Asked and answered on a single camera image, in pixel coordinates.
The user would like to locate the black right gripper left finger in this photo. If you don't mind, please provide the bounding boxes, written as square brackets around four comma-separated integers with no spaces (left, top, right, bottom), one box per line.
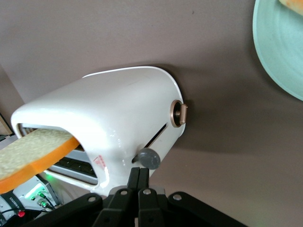
[91,167,141,227]

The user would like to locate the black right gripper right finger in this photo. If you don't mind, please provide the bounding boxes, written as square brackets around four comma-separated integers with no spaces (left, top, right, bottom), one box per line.
[138,167,164,227]

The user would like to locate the grey toaster lever knob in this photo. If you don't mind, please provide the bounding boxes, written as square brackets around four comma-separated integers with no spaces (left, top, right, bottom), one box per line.
[138,148,161,171]

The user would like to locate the white toaster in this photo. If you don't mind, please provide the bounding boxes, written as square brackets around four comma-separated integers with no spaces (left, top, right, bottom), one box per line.
[10,65,184,197]

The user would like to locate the bronze toaster dial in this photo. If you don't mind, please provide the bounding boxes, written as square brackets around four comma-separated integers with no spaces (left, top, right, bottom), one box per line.
[169,99,189,129]

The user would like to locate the bread slice with orange crust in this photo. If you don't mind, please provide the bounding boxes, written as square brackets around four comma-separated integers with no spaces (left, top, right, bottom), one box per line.
[0,127,80,195]

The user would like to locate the brown table cloth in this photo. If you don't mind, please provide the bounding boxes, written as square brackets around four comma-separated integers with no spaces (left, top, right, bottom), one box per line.
[0,0,303,227]

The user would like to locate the pale green plate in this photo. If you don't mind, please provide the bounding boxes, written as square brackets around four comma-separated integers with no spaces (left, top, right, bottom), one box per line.
[252,0,303,102]

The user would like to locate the orange triangular pastry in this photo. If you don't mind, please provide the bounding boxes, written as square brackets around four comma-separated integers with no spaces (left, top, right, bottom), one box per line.
[278,0,303,15]

